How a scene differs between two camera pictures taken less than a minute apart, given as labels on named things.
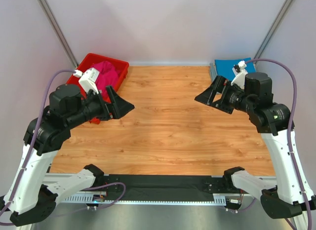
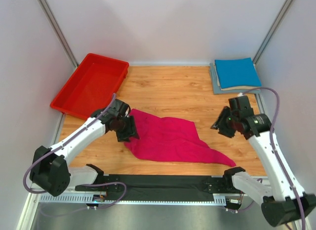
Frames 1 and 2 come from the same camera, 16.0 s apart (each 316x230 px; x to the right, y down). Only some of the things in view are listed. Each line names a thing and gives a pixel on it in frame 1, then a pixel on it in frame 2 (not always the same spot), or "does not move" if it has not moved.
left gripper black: (106, 107) -> (129, 130)
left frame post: (47, 7) does not move
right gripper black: (224, 96) -> (222, 124)
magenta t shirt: (108, 74) -> (173, 138)
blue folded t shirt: (223, 67) does not move
